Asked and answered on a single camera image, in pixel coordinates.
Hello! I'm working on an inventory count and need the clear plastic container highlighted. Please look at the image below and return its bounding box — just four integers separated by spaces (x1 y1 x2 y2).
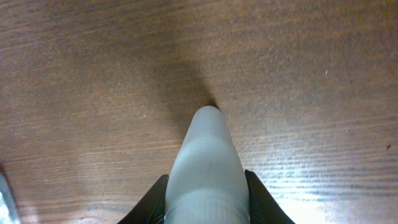
0 174 22 224

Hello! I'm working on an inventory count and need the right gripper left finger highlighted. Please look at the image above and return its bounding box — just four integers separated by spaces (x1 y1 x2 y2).
118 174 169 224

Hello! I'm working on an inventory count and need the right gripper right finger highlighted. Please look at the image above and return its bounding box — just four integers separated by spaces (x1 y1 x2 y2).
244 170 294 224

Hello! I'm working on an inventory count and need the white lotion bottle clear cap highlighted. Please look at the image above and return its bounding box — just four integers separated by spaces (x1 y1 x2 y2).
165 106 249 224

